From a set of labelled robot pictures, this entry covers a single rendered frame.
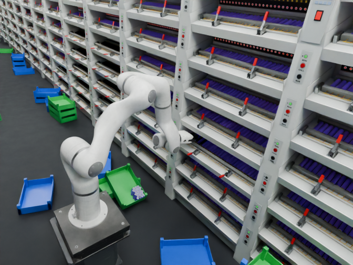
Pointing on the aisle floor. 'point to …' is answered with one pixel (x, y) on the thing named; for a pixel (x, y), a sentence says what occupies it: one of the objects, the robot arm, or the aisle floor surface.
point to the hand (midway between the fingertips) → (193, 135)
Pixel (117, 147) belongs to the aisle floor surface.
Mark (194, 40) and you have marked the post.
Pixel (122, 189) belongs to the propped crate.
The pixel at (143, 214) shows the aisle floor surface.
